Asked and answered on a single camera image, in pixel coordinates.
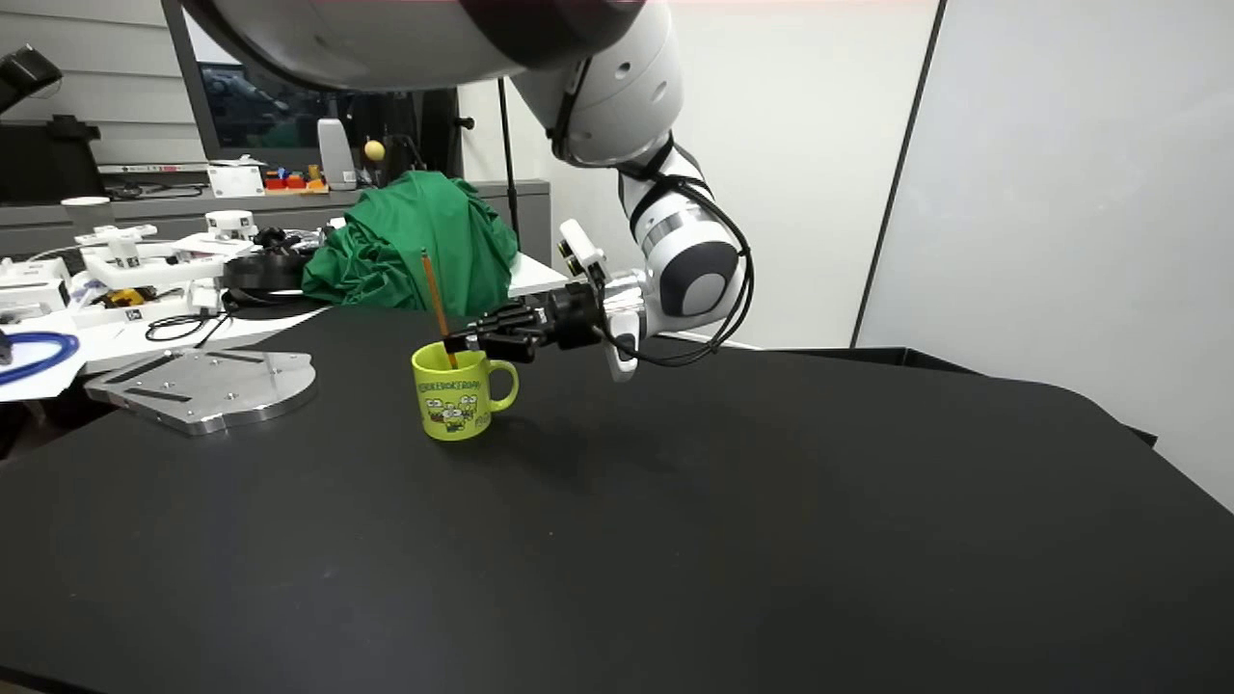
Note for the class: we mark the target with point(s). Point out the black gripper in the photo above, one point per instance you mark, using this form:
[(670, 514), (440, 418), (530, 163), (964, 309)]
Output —
[(565, 317)]

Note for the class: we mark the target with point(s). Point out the orange pencil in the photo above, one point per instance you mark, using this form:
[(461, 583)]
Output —
[(437, 305)]

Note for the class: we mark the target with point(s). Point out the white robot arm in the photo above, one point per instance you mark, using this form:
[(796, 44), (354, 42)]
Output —
[(602, 78)]

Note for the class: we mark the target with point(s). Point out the green mug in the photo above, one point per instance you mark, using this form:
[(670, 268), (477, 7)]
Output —
[(461, 390)]

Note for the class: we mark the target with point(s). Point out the green cloth pile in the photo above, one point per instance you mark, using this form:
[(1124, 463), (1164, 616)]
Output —
[(394, 232)]

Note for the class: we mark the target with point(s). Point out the metal mounting plate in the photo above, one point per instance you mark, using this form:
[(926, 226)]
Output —
[(209, 390)]

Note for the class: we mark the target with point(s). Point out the black monitor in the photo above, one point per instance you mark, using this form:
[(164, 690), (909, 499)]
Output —
[(250, 109)]

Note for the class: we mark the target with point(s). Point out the white side table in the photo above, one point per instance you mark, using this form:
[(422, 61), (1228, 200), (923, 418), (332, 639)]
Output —
[(142, 290)]

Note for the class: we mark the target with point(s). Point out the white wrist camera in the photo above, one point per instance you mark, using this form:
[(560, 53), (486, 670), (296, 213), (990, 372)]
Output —
[(579, 254)]

